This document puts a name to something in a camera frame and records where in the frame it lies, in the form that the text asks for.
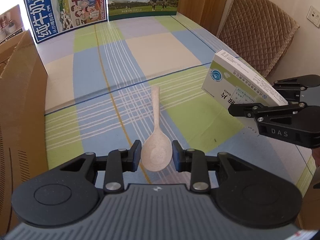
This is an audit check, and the white green medicine box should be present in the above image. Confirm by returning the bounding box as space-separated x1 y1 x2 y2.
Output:
202 50 288 109

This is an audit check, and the brown quilted chair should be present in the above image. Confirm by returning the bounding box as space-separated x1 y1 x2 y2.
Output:
218 0 299 77

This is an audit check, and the wooden wardrobe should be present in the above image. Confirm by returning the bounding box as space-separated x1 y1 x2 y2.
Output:
177 0 226 35

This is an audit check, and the brown cardboard box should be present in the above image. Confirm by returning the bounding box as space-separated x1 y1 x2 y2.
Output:
1 31 48 235

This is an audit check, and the checkered tablecloth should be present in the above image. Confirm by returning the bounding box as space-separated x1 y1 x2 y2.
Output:
37 14 316 192

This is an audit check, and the white appliance product box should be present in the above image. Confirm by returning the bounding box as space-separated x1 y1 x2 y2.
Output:
0 5 25 44

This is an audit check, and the blue milk carton box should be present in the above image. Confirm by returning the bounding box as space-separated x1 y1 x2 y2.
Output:
24 0 107 44

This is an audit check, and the beige plastic spoon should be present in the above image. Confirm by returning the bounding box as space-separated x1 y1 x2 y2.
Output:
141 86 172 172

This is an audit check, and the white wall outlet plate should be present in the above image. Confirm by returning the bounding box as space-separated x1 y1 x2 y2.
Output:
306 6 320 28

